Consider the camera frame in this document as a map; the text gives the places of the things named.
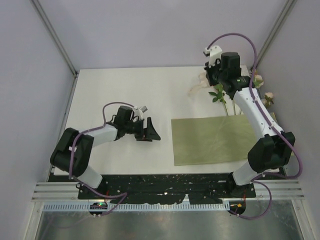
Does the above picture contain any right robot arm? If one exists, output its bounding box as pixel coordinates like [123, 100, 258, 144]
[204, 49, 296, 197]

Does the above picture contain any aluminium frame post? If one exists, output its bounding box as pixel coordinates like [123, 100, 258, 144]
[31, 0, 78, 77]
[256, 0, 297, 68]

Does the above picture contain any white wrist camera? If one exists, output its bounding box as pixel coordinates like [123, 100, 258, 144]
[132, 106, 148, 121]
[203, 45, 223, 68]

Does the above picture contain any green wrapping paper sheet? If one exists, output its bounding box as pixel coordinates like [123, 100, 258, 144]
[170, 111, 278, 167]

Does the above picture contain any white rose stem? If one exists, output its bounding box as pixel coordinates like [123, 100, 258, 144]
[238, 73, 265, 116]

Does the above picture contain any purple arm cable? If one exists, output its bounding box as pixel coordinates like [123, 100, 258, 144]
[68, 101, 131, 218]
[207, 33, 305, 218]

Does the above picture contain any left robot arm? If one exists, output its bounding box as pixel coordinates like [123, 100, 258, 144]
[50, 104, 161, 195]

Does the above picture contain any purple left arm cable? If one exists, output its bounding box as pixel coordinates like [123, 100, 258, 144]
[68, 101, 131, 218]

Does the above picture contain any right aluminium frame post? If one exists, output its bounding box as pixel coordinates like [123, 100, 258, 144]
[256, 0, 297, 68]

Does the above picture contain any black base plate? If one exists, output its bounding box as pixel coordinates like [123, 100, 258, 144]
[76, 173, 256, 205]

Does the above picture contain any pink rose stem left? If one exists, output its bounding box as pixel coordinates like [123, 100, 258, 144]
[208, 83, 229, 116]

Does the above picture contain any cream ribbon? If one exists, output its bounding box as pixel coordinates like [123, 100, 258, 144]
[187, 71, 212, 97]

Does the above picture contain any white slotted cable duct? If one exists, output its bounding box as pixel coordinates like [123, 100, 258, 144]
[42, 201, 230, 212]

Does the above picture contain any aluminium front rail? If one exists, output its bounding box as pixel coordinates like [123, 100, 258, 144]
[31, 179, 305, 202]

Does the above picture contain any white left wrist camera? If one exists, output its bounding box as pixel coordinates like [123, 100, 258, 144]
[132, 106, 148, 121]

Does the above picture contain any pale pink rose stem right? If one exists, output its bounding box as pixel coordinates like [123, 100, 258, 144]
[261, 92, 274, 109]

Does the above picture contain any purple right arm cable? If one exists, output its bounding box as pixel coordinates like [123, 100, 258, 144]
[207, 33, 305, 218]

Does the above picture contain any pink rose stem middle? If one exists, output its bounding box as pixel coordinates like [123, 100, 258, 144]
[231, 100, 237, 116]

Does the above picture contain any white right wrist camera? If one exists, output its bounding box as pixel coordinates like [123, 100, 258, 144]
[203, 45, 223, 68]

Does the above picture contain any left aluminium frame post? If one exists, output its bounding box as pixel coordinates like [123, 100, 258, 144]
[31, 0, 78, 77]

